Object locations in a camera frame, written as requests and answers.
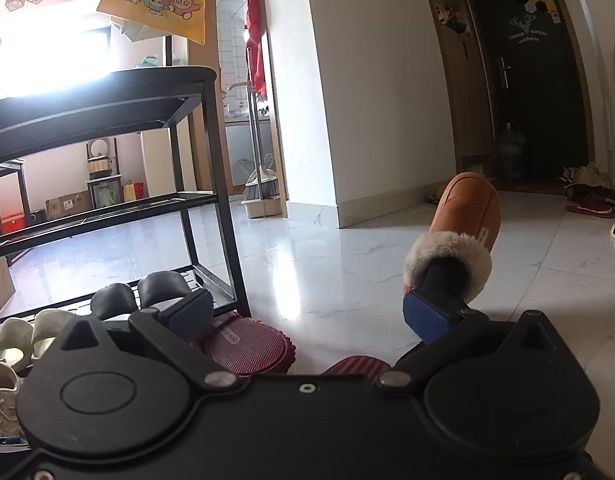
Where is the rice cooker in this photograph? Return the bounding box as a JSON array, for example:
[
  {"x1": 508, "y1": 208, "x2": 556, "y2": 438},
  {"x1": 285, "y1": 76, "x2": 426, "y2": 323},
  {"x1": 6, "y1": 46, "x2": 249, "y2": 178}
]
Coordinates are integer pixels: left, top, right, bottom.
[{"x1": 86, "y1": 140, "x2": 120, "y2": 179}]

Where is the white chunky sneaker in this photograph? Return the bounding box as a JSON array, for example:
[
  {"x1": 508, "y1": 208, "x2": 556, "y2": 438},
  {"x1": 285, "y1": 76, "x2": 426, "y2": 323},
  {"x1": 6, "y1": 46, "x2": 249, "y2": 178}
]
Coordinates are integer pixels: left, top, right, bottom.
[{"x1": 0, "y1": 360, "x2": 27, "y2": 442}]

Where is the dark entrance door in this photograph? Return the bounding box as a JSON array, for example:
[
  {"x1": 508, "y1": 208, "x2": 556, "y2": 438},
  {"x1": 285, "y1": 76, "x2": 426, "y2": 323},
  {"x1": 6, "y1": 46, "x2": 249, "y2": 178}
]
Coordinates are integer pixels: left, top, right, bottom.
[{"x1": 461, "y1": 0, "x2": 589, "y2": 184}]

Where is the black side table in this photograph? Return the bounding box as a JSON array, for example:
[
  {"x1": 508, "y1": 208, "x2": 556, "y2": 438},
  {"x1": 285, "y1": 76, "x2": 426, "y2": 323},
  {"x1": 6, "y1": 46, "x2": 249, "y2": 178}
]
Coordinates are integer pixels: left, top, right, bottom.
[{"x1": 0, "y1": 158, "x2": 27, "y2": 267}]

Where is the red hanging cloth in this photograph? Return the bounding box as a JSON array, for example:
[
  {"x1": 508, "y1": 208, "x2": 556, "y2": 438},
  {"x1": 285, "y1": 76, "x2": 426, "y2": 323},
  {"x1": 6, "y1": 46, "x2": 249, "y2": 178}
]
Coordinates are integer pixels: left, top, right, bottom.
[{"x1": 244, "y1": 0, "x2": 269, "y2": 99}]

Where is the cream slide sandal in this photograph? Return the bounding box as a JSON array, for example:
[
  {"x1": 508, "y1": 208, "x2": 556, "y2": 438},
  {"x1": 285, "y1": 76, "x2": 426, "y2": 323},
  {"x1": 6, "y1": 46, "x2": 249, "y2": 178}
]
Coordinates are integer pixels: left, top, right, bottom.
[
  {"x1": 30, "y1": 308, "x2": 88, "y2": 361},
  {"x1": 0, "y1": 317, "x2": 38, "y2": 372}
]

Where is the orange fur-lined slipper boot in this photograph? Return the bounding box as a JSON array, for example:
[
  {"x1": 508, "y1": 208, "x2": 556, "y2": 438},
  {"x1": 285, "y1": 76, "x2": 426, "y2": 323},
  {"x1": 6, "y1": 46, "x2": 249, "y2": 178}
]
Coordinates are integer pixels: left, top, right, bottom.
[{"x1": 403, "y1": 171, "x2": 503, "y2": 307}]

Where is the dried flower wall decoration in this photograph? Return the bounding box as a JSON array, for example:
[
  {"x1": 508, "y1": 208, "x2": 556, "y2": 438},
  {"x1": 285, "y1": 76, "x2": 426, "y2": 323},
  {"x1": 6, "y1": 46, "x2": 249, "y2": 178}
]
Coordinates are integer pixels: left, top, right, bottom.
[{"x1": 435, "y1": 2, "x2": 471, "y2": 37}]

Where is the black slide sandal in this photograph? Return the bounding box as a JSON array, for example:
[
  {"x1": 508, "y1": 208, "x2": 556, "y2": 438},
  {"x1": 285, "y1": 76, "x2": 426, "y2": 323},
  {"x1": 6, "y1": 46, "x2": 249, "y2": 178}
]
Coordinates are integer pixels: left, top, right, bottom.
[
  {"x1": 90, "y1": 282, "x2": 139, "y2": 322},
  {"x1": 138, "y1": 271, "x2": 197, "y2": 312}
]

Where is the red toolbox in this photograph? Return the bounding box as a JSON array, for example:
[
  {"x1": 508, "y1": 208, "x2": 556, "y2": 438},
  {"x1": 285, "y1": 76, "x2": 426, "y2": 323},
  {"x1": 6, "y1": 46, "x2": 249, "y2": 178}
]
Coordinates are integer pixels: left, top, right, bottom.
[{"x1": 0, "y1": 212, "x2": 28, "y2": 235}]

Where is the cardboard box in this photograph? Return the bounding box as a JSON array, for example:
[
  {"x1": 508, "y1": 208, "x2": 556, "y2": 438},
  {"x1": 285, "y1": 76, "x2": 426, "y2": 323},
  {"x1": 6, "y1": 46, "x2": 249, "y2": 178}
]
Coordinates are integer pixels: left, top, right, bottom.
[{"x1": 45, "y1": 191, "x2": 91, "y2": 219}]

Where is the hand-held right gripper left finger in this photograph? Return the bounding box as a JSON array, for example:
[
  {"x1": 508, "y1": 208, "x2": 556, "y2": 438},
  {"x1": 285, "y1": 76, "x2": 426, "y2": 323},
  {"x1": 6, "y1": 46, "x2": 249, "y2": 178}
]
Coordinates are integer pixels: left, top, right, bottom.
[{"x1": 55, "y1": 287, "x2": 242, "y2": 392}]

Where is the green kettle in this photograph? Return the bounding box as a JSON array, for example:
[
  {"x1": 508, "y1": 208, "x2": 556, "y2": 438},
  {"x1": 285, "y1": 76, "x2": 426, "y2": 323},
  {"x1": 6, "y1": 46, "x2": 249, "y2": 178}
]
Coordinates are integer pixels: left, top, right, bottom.
[{"x1": 95, "y1": 182, "x2": 121, "y2": 209}]

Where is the dark red sneaker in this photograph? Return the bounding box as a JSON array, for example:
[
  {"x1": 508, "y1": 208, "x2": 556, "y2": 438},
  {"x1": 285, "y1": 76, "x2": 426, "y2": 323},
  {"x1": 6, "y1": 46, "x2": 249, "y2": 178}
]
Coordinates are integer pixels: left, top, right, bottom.
[{"x1": 566, "y1": 194, "x2": 615, "y2": 217}]

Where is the black metal shoe rack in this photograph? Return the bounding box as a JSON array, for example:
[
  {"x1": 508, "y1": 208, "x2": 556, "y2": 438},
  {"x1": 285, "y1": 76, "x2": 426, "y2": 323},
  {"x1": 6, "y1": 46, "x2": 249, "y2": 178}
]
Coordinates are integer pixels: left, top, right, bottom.
[{"x1": 0, "y1": 66, "x2": 252, "y2": 322}]

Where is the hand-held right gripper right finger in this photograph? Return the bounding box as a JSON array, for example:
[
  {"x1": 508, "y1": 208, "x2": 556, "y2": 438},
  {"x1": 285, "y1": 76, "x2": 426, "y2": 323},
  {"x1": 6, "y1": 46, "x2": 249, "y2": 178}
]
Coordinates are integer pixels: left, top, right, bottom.
[{"x1": 377, "y1": 289, "x2": 559, "y2": 390}]

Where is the broom with dustpan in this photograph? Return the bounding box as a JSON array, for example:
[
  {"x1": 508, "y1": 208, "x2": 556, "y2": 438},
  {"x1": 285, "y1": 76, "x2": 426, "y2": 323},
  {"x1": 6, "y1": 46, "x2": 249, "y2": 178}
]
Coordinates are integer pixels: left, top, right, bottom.
[{"x1": 240, "y1": 80, "x2": 284, "y2": 220}]

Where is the red plush slipper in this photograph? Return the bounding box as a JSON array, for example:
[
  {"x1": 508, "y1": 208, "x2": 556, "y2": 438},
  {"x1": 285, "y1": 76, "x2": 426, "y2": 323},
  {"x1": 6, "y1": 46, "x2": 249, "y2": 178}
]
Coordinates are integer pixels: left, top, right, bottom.
[
  {"x1": 321, "y1": 355, "x2": 391, "y2": 377},
  {"x1": 196, "y1": 311, "x2": 294, "y2": 377}
]

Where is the large water bottle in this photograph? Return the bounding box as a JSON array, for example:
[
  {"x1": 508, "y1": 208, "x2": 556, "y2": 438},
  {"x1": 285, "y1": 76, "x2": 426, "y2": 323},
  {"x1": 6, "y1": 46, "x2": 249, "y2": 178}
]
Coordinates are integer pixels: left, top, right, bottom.
[{"x1": 494, "y1": 122, "x2": 527, "y2": 182}]

